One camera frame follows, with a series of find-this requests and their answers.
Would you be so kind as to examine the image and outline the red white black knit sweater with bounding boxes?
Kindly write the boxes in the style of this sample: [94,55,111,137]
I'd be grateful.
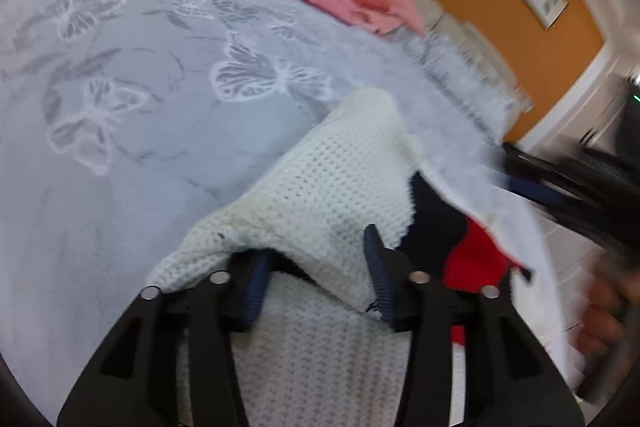
[144,85,572,427]

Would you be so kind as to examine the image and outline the person's right hand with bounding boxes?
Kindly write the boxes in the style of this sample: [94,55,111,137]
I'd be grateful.
[572,253,639,389]

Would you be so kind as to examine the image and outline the grey butterfly pillow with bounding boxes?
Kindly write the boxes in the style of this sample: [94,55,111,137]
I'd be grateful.
[388,26,527,144]

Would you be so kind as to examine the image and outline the grey butterfly bedspread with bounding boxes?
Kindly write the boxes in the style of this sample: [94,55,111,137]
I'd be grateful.
[0,0,572,423]

